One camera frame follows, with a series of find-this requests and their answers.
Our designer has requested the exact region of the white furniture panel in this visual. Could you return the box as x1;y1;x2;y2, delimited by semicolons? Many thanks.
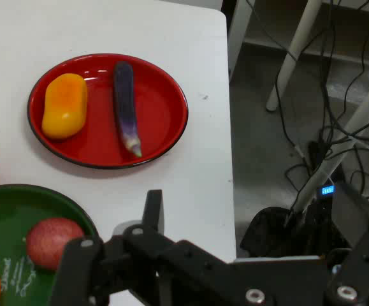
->
227;0;258;84

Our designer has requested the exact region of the black device with blue display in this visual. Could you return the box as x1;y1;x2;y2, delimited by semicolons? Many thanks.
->
316;181;336;208

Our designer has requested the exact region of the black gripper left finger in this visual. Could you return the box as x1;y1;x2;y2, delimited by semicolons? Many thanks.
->
48;189;245;306

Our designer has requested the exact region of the black floor cable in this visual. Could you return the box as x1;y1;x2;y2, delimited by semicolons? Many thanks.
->
275;0;369;205

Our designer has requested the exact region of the black bag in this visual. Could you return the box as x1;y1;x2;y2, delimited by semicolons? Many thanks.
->
240;203;351;259

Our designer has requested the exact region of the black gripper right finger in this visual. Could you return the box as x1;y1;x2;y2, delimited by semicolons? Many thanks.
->
326;183;369;306

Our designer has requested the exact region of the white metal leg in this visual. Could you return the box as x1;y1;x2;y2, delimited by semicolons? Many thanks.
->
286;63;369;224
265;0;322;112

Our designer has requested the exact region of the pink-red toy ball fruit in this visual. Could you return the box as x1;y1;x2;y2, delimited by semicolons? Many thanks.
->
25;217;85;272

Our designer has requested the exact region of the purple toy eggplant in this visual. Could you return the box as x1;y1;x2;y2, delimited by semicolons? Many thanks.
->
112;61;143;158

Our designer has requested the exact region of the green round plate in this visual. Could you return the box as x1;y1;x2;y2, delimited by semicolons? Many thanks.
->
0;184;101;306

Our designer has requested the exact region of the orange toy mango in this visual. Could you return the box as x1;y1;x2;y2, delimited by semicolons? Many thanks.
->
41;73;89;140

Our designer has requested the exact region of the red round plate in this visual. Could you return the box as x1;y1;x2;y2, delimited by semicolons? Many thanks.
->
27;53;190;170

